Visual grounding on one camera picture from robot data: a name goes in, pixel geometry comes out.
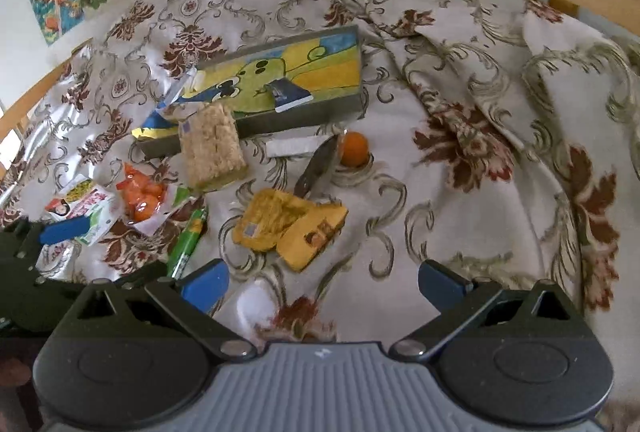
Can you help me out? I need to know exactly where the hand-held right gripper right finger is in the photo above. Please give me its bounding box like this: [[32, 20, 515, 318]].
[[389, 259, 583, 359]]

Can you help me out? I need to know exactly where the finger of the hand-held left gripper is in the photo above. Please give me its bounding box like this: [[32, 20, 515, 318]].
[[38, 217, 94, 246]]

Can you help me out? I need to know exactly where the white red snack packet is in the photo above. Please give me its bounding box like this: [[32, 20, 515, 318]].
[[44, 179, 119, 246]]

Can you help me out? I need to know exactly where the white blue snack wrapper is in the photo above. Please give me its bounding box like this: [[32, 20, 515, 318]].
[[157, 66, 202, 111]]

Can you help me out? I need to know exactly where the orange ball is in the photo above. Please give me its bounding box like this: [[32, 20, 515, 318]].
[[338, 131, 374, 168]]

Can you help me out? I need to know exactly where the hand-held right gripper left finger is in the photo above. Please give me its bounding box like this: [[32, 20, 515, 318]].
[[64, 259, 257, 359]]

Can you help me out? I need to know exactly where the crumpled yellow snack packet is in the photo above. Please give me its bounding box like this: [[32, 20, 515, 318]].
[[231, 189, 309, 254]]

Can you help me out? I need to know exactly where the orange snack packet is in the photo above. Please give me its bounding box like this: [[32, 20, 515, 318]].
[[116, 162, 193, 238]]

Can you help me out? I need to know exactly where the dark silver snack packet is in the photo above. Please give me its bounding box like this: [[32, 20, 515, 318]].
[[294, 135, 342, 201]]

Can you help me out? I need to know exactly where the cartoon painted box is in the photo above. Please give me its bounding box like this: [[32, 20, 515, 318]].
[[137, 25, 368, 160]]

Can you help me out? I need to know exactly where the floral printed blanket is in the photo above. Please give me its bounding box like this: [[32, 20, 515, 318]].
[[0, 0, 640, 432]]

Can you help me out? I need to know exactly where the blue white small packet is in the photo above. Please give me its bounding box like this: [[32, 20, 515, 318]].
[[271, 80, 315, 113]]

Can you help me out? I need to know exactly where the rice cracker packet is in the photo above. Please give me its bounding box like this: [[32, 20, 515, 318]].
[[178, 104, 249, 191]]

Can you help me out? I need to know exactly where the blue yellow snack wrapper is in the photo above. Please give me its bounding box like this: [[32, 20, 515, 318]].
[[131, 108, 184, 141]]

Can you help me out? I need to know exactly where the green snack tube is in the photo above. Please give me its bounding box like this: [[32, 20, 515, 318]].
[[165, 207, 209, 281]]

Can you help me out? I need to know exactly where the yellow snack packet brown print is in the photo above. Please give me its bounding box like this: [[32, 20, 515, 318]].
[[280, 201, 349, 273]]

